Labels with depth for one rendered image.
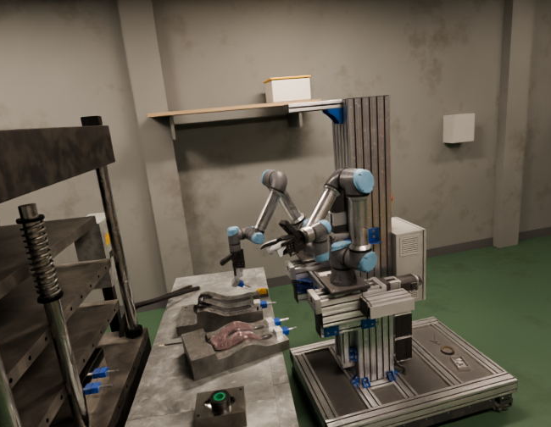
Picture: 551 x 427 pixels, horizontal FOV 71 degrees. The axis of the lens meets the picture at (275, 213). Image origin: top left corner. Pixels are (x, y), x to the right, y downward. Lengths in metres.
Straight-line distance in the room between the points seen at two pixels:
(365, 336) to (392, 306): 0.48
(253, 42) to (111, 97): 1.52
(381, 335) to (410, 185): 2.73
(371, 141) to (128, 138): 2.67
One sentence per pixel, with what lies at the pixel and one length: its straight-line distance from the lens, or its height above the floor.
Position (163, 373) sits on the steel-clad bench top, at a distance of 2.11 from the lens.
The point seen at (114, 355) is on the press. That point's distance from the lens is 2.40.
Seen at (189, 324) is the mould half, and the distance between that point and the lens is 2.34.
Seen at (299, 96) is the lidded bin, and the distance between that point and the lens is 3.88.
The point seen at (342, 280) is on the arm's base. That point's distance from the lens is 2.15.
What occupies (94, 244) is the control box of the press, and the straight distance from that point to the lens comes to 2.46.
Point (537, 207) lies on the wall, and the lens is 6.39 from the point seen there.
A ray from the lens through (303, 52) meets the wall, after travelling 4.43.
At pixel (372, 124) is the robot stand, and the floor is 1.88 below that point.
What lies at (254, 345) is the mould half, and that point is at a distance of 2.01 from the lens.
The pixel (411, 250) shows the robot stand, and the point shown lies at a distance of 2.47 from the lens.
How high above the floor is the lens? 1.97
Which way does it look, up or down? 14 degrees down
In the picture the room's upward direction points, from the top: 5 degrees counter-clockwise
